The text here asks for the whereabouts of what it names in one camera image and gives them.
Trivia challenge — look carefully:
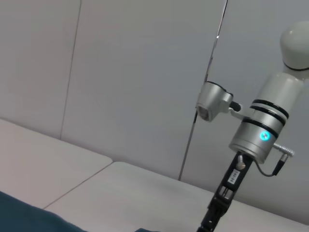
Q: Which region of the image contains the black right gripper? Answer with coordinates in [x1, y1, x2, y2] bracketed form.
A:
[197, 149, 253, 232]

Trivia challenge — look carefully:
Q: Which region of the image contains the teal blue printed t-shirt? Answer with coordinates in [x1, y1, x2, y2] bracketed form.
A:
[0, 190, 201, 232]

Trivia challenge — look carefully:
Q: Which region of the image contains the right arm cable with connector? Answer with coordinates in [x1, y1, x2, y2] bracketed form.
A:
[254, 142, 295, 177]

